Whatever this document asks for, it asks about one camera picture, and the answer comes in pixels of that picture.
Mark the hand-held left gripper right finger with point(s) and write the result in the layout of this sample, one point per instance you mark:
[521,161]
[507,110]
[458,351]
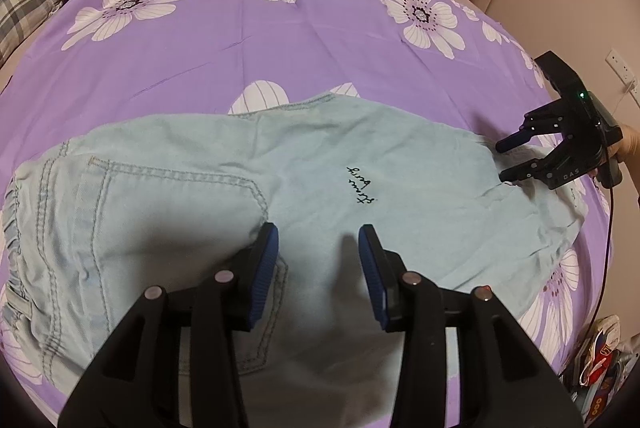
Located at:
[372,278]

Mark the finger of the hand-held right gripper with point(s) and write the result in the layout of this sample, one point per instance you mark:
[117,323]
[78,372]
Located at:
[550,165]
[542,120]

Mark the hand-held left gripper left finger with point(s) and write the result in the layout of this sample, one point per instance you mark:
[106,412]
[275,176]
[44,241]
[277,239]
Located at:
[262,278]

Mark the light blue denim pants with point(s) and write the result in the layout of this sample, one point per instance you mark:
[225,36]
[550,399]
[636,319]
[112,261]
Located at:
[200,188]

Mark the person's right hand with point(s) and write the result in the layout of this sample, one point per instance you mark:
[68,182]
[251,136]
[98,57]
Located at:
[629,142]

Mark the pile of colourful bags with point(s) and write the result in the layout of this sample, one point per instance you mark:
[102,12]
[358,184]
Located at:
[600,358]

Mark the purple floral bed sheet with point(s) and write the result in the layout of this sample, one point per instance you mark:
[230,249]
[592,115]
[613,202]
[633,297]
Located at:
[250,47]

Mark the white wall socket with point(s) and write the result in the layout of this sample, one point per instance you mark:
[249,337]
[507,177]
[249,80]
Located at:
[615,58]

